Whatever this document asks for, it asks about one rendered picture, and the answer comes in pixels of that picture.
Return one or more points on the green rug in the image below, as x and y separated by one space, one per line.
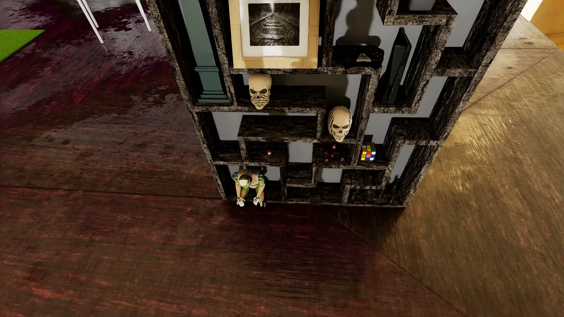
15 41

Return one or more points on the multicoloured puzzle cube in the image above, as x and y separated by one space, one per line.
368 151

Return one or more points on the seated action figure doll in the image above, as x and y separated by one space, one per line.
250 186

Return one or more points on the small scattered dice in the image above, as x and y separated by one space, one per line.
333 153

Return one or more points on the black game console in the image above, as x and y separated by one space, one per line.
395 66

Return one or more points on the light wooden furniture corner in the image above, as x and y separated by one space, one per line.
548 20

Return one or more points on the framed black-and-white picture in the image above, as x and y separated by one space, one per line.
273 31

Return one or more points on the teal column ornament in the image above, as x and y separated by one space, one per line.
203 53

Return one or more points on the white chair leg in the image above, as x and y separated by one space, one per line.
90 20
142 14

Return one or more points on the dark stone maze shelf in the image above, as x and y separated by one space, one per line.
282 127

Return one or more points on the beige skull ornament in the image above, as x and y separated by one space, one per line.
259 90
339 123

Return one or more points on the black game controller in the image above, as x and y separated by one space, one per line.
357 56

